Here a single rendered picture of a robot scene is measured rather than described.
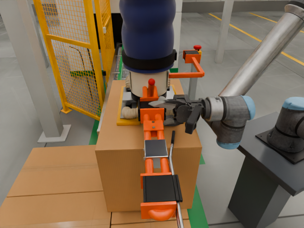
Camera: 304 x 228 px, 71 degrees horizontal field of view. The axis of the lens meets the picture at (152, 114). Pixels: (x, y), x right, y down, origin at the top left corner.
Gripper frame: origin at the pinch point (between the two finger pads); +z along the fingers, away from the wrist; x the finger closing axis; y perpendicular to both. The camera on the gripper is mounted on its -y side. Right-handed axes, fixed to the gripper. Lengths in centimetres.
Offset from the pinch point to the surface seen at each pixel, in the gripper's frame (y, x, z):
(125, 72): 185, -63, 18
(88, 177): 27, -64, 36
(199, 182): 59, -117, -49
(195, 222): 24, -117, -36
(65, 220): 0, -64, 43
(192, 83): 119, -48, -48
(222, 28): 346, -49, -157
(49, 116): 131, -88, 99
